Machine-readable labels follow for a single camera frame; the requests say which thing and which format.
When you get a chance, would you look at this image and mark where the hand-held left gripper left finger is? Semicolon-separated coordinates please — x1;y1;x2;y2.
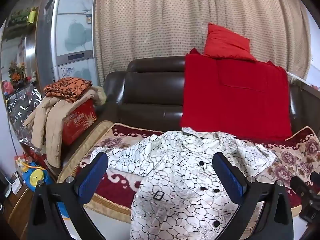
26;152;109;240

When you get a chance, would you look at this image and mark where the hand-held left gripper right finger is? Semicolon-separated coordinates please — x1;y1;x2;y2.
212;152;294;240

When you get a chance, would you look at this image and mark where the white black-patterned shirt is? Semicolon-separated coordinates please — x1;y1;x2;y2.
90;127;278;240

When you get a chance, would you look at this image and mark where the floral red sofa mat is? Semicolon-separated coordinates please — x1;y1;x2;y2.
57;121;320;233

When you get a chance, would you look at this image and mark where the red cardboard box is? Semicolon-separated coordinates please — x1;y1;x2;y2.
61;100;98;146

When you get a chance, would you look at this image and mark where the yellow blue toy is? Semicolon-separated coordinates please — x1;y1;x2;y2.
21;161;54;193

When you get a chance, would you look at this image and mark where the beige padded jacket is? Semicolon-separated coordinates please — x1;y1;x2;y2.
23;85;107;168

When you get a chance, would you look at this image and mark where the red blanket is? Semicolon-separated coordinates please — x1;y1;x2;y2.
180;49;293;139

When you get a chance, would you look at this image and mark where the red white package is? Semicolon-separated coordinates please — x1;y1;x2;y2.
14;155;29;168

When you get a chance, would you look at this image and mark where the orange black patterned cloth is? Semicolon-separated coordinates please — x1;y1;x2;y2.
44;77;93;103

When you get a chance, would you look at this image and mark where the brown leather sofa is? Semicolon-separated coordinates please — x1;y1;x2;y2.
59;55;320;180

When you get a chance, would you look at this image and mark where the white pipe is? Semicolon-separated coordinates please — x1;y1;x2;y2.
286;71;320;90

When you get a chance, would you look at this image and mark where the clear plastic sheet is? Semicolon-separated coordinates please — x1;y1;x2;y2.
9;82;48;155

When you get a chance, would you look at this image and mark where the red plastic bag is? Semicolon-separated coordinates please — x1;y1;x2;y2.
2;80;13;94

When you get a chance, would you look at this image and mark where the orange flower arrangement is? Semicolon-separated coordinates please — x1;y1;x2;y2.
8;61;27;83

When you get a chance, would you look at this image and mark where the red pillow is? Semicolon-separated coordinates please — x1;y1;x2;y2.
203;22;257;62

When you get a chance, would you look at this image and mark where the yellow-green bottle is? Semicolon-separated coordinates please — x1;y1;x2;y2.
28;7;38;23

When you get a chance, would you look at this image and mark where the beige dotted curtain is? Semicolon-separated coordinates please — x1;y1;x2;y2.
75;0;313;88

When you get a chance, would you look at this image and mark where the green plant decoration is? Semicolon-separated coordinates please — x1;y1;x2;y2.
10;9;30;23

